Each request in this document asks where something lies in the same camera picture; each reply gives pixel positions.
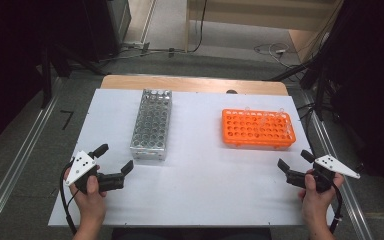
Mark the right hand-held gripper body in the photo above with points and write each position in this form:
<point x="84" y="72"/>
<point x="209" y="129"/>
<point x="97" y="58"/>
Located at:
<point x="333" y="165"/>

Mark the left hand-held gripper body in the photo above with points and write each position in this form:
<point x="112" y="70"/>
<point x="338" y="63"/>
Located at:
<point x="80" y="165"/>

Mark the orange plastic test tube rack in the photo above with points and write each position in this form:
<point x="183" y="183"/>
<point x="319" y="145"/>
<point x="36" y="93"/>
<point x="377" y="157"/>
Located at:
<point x="256" y="139"/>

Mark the silver metal test tube rack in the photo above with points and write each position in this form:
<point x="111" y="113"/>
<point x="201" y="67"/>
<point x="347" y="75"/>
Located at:
<point x="151" y="126"/>

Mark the clear glass test tube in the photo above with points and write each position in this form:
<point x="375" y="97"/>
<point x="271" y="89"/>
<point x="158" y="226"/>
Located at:
<point x="264" y="121"/>
<point x="281" y="110"/>
<point x="247" y="109"/>

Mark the person's left hand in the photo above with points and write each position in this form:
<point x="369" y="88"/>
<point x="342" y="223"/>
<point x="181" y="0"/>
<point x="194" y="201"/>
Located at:
<point x="90" y="206"/>

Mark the person's right hand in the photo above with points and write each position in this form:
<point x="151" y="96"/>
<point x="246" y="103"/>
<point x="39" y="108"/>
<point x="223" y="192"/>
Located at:
<point x="316" y="206"/>

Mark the black metal stand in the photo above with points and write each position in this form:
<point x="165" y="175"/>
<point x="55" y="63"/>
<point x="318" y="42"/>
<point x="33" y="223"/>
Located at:
<point x="320" y="93"/>
<point x="46" y="83"/>

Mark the white board sheet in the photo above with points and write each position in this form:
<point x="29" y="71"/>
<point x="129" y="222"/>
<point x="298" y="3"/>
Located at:
<point x="196" y="186"/>

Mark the black curtain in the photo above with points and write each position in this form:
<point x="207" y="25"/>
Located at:
<point x="6" y="66"/>
<point x="373" y="83"/>

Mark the person's dark pants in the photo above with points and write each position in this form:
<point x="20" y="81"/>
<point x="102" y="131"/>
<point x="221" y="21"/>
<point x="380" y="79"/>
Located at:
<point x="193" y="234"/>

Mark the grey cabinet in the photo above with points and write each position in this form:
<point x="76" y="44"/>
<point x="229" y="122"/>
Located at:
<point x="120" y="16"/>

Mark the light wooden shelf unit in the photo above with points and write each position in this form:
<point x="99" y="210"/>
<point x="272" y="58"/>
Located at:
<point x="246" y="20"/>

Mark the metal floor rail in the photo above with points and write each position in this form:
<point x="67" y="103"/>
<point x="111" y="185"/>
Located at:
<point x="16" y="163"/>
<point x="353" y="206"/>

